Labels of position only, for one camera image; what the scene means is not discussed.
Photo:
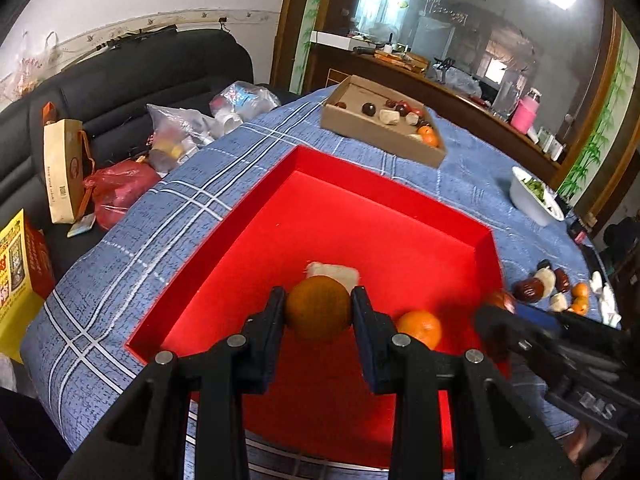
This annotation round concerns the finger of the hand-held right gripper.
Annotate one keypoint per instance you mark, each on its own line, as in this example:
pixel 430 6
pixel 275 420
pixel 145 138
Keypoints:
pixel 500 332
pixel 540 319

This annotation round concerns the white flat box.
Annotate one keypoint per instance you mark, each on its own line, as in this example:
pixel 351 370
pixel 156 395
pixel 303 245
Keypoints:
pixel 330 39

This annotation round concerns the brown paper bag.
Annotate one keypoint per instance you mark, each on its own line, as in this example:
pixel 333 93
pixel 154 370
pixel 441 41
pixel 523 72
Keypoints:
pixel 62 170

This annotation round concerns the white glove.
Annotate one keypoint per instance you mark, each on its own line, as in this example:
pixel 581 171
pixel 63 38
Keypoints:
pixel 607 305

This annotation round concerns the white plastic bag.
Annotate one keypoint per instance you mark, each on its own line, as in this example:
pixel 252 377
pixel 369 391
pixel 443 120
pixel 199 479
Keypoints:
pixel 30 62

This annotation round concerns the red glossy fruit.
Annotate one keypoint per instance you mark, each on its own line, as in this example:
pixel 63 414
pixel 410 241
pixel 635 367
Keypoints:
pixel 500 300

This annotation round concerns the red box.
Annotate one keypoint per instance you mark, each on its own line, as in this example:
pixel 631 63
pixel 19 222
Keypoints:
pixel 360 220

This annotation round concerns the green leaves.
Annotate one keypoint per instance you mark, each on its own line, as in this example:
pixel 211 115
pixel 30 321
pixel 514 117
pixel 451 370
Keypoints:
pixel 539 190

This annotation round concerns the yellow printed box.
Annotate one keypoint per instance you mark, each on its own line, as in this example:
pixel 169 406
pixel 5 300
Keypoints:
pixel 20 285

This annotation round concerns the dark jar pink label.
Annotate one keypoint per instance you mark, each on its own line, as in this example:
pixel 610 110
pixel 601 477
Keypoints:
pixel 576 232

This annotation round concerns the red plastic bag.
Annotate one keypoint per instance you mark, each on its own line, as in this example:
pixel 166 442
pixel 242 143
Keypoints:
pixel 120 185

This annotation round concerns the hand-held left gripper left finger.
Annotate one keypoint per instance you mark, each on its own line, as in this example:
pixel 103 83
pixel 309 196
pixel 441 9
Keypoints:
pixel 276 330

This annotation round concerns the black sofa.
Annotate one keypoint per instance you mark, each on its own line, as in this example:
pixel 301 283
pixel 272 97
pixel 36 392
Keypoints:
pixel 130 75

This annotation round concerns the brown round fruit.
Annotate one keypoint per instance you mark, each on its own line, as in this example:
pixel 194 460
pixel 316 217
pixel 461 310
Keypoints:
pixel 318 310

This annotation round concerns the orange snack packets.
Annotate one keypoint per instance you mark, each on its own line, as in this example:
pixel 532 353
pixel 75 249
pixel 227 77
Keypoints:
pixel 400 59

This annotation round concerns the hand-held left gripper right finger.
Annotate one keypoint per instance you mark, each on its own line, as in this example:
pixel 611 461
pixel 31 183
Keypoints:
pixel 365 340

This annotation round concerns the glass pitcher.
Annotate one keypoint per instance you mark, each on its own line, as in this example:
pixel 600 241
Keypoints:
pixel 505 96

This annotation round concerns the cardboard box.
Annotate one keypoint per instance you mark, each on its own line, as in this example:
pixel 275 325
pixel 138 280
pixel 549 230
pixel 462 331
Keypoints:
pixel 370 135

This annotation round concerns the white bowl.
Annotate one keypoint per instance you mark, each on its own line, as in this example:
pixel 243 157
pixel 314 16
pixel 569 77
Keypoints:
pixel 530 202

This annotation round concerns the clear plastic bag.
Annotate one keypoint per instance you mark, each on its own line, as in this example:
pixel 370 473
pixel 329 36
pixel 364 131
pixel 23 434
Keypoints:
pixel 175 130
pixel 242 100
pixel 460 81

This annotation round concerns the pink bottle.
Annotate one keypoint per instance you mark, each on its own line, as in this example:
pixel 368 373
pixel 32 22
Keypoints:
pixel 525 112

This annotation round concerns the person's right hand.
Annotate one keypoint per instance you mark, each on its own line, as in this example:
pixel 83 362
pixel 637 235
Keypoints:
pixel 582 445

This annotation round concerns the white containers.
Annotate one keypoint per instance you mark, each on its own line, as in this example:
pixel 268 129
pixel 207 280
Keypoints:
pixel 547 142

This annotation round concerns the wooden framed glass partition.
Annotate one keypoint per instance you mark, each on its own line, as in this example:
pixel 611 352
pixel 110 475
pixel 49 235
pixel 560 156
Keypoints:
pixel 292 20

